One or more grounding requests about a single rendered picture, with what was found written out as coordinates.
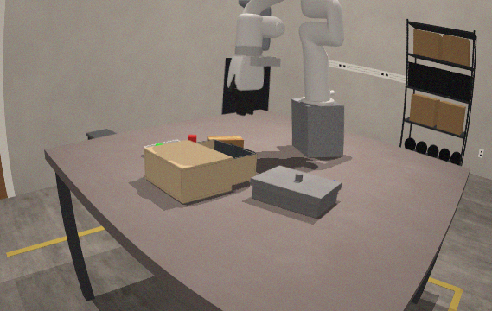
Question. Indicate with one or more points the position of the brown cardboard box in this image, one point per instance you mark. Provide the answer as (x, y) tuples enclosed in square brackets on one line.
[(236, 140)]

